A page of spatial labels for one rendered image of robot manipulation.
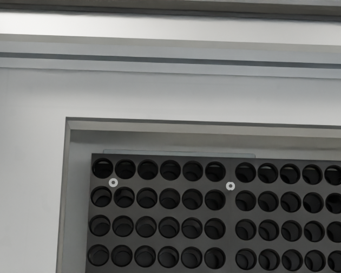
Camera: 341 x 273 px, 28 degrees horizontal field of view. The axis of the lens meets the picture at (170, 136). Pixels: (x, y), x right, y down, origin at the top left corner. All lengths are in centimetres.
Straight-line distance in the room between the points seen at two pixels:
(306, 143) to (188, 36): 18
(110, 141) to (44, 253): 14
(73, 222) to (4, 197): 11
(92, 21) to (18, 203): 11
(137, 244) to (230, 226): 6
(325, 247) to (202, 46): 15
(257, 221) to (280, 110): 7
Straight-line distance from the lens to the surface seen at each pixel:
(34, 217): 38
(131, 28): 36
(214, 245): 42
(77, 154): 50
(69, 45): 36
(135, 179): 43
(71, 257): 49
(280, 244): 43
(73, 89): 40
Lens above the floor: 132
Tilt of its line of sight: 75 degrees down
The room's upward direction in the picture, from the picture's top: 8 degrees clockwise
